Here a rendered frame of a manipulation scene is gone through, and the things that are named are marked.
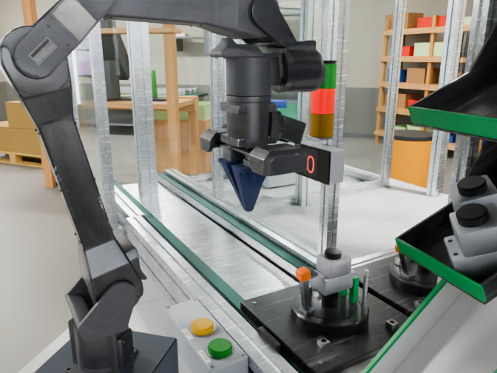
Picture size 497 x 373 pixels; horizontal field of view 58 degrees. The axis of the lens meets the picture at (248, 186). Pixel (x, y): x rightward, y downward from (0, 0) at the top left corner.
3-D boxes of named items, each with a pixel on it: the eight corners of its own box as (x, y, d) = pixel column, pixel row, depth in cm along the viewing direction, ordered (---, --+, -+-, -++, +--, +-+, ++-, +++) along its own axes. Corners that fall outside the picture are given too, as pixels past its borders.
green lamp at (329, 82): (321, 89, 89) (322, 64, 88) (306, 87, 93) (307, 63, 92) (340, 88, 92) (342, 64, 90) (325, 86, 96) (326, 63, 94)
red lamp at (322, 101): (320, 114, 91) (321, 89, 89) (305, 112, 95) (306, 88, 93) (339, 112, 93) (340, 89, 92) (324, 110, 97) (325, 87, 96)
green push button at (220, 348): (214, 365, 71) (214, 355, 70) (203, 352, 74) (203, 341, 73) (237, 357, 73) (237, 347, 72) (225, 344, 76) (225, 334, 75)
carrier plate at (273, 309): (317, 385, 67) (318, 374, 66) (239, 310, 87) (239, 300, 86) (426, 337, 78) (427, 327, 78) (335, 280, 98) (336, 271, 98)
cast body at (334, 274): (325, 297, 77) (327, 260, 75) (309, 286, 81) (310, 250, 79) (361, 285, 81) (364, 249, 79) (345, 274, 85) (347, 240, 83)
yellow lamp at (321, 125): (319, 138, 92) (320, 115, 91) (305, 135, 96) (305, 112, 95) (338, 136, 94) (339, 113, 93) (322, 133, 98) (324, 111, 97)
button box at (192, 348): (211, 402, 70) (209, 369, 68) (165, 334, 88) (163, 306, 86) (249, 387, 74) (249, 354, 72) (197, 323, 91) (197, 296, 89)
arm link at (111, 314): (80, 346, 49) (73, 294, 47) (65, 308, 56) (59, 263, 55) (139, 328, 52) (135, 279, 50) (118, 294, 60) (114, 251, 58)
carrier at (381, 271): (432, 335, 79) (440, 271, 75) (340, 279, 99) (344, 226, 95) (512, 300, 90) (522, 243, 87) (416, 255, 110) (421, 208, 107)
